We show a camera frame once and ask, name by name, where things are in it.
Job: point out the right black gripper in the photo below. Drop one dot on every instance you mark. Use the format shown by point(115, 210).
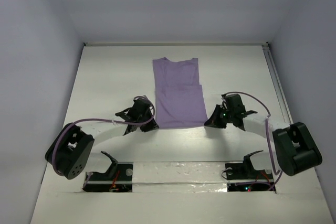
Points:
point(217, 117)

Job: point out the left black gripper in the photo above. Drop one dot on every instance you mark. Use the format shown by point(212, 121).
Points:
point(151, 126)

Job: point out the purple t shirt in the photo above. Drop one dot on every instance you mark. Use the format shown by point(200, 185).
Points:
point(178, 94)

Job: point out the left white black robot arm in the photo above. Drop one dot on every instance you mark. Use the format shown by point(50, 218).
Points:
point(70, 151)

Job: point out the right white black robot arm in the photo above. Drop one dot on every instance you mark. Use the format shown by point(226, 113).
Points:
point(295, 149)

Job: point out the silver foil strip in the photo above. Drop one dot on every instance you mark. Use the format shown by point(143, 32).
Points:
point(178, 177)

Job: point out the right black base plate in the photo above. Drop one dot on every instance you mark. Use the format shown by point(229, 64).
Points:
point(241, 178)

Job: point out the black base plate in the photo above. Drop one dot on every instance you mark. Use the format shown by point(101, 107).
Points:
point(241, 178)
point(118, 179)

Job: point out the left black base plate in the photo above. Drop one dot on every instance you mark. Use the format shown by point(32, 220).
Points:
point(118, 179)

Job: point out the aluminium rail on right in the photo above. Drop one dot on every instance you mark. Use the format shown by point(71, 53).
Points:
point(277, 85)

